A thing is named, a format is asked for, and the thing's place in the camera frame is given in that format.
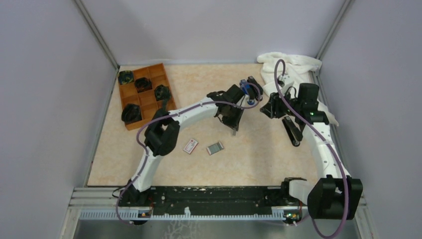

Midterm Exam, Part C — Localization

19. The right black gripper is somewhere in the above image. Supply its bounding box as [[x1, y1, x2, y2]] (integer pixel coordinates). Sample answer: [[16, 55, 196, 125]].
[[260, 88, 302, 119]]

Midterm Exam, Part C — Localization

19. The black stapler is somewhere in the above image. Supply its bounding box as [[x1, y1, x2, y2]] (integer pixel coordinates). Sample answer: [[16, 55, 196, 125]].
[[246, 76, 263, 101], [282, 116, 303, 147]]

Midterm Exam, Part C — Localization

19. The red white staple box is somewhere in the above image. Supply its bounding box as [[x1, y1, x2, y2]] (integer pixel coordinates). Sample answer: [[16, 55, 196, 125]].
[[183, 138, 199, 154]]

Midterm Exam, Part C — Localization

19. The orange wooden divided tray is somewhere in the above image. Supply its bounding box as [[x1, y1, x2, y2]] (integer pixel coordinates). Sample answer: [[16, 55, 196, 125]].
[[118, 63, 176, 130]]

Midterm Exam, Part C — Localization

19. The blue stapler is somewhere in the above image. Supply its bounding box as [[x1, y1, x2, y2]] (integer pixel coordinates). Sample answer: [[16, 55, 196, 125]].
[[239, 79, 255, 105]]

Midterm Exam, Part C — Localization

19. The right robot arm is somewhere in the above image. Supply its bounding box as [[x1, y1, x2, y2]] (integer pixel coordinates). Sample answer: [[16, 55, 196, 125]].
[[260, 83, 363, 220]]

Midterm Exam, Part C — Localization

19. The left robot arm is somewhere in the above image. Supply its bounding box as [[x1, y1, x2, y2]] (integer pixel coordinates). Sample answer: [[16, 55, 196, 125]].
[[118, 85, 245, 207]]

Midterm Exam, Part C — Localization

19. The white towel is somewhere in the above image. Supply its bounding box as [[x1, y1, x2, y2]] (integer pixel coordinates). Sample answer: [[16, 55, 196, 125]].
[[256, 51, 339, 126]]

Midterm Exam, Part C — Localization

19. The dark rolled tie back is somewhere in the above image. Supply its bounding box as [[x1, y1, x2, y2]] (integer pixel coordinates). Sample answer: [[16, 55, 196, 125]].
[[154, 85, 171, 101]]

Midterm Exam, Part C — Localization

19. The dark rolled tie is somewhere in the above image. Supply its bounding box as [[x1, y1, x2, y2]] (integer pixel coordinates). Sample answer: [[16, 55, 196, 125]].
[[134, 77, 152, 93], [154, 85, 171, 101], [121, 103, 142, 124], [118, 70, 134, 85]]

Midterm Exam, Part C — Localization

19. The dark rolled tie middle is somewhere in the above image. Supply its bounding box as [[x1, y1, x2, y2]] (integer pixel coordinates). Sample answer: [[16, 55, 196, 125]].
[[134, 77, 152, 93]]

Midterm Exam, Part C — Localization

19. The dark rolled tie front right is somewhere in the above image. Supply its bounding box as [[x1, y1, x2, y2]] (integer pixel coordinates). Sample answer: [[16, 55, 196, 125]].
[[121, 103, 142, 124]]

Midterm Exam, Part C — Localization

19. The dark rolled tie front left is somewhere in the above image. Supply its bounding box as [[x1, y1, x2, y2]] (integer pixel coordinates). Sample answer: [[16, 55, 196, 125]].
[[118, 70, 134, 85]]

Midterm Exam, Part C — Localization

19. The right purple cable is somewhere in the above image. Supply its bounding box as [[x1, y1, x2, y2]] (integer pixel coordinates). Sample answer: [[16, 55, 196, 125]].
[[274, 59, 350, 239]]

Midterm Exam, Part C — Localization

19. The purple cable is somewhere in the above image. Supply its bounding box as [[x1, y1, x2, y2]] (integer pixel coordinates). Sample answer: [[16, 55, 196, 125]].
[[274, 59, 350, 239], [115, 82, 262, 227]]

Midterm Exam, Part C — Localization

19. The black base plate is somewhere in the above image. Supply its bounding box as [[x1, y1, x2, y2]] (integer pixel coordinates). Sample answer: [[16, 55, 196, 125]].
[[129, 186, 301, 216]]

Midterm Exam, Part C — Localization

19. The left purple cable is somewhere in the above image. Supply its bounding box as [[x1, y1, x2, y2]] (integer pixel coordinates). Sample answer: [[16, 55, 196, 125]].
[[115, 82, 262, 227]]

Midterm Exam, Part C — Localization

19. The aluminium frame rail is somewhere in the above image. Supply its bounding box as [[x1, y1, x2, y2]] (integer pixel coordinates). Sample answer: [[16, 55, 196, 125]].
[[59, 186, 377, 239]]

